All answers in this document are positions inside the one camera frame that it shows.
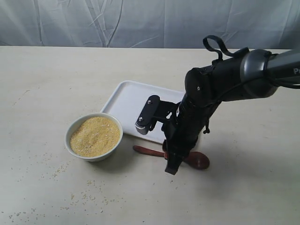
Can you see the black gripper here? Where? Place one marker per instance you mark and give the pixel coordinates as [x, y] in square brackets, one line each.
[181, 133]

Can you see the brown granular powder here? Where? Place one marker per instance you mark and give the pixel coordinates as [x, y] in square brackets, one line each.
[95, 137]

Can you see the white ceramic bowl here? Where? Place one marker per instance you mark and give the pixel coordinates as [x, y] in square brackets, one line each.
[77, 123]

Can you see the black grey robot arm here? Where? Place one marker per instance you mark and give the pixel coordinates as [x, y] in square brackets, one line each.
[257, 74]

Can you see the white rectangular plastic tray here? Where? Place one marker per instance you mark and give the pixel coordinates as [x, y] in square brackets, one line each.
[127, 102]

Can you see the white wrinkled backdrop curtain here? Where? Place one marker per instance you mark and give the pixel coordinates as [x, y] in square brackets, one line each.
[268, 24]

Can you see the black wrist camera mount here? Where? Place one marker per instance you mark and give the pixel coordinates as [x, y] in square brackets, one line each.
[155, 110]

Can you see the dark brown wooden spoon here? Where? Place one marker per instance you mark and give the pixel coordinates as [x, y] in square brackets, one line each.
[196, 160]

